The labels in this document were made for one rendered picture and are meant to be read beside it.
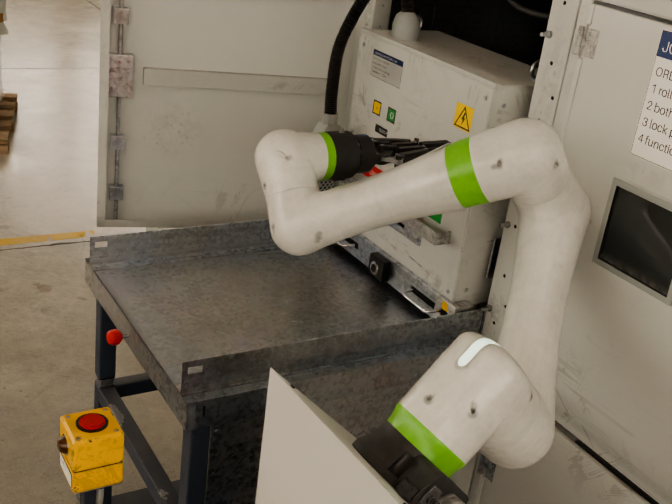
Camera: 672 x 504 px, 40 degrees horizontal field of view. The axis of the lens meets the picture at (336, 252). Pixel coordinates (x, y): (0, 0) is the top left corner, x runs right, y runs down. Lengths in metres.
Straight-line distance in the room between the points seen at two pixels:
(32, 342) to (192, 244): 1.42
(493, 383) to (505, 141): 0.41
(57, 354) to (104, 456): 1.95
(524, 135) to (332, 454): 0.59
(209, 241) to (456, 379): 1.04
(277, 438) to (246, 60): 1.13
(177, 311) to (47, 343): 1.60
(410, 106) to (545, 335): 0.70
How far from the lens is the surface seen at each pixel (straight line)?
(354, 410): 1.88
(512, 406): 1.33
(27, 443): 2.99
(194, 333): 1.86
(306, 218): 1.61
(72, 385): 3.25
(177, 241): 2.17
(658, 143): 1.58
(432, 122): 1.95
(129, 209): 2.35
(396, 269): 2.08
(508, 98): 1.82
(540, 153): 1.49
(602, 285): 1.69
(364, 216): 1.58
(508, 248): 1.88
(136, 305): 1.95
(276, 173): 1.65
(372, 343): 1.82
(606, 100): 1.65
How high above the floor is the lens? 1.76
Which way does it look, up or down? 24 degrees down
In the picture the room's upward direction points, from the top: 8 degrees clockwise
